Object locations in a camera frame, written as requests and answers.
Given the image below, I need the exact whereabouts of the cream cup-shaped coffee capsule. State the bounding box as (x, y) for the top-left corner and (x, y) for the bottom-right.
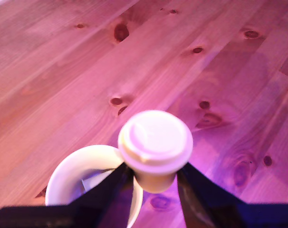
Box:
(117, 109), (194, 194)

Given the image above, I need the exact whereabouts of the illustrated ceramic mug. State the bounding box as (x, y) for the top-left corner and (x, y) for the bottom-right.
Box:
(44, 144), (144, 228)

